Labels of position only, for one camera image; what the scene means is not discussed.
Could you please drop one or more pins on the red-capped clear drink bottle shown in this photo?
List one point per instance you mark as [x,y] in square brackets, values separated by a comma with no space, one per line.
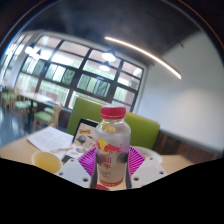
[112,156]

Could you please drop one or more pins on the black-framed window wall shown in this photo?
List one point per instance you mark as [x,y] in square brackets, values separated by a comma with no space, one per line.
[73,76]

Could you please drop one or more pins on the small dark box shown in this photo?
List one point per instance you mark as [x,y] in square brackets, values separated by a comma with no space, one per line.
[67,159]

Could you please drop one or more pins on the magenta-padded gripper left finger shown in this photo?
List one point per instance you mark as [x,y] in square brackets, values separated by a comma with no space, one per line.
[87,161]

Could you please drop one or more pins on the light wooden dining table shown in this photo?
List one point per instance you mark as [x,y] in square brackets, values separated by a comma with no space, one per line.
[35,96]

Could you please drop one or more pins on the green upholstered bench seat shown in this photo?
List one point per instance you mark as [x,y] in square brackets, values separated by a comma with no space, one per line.
[143,130]

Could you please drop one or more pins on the long curved strip light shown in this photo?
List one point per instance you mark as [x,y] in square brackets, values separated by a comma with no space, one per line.
[146,53]

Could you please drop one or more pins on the black pendant ceiling lamps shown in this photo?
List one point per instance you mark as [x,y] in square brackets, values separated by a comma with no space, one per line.
[109,56]

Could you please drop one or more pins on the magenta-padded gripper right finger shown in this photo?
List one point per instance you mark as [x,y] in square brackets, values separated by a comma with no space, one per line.
[137,160]

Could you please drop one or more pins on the white paper sheets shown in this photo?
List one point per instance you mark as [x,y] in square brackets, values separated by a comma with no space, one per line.
[50,138]

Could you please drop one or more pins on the wooden chairs with green seats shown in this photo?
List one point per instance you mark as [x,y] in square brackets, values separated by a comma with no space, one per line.
[41,116]

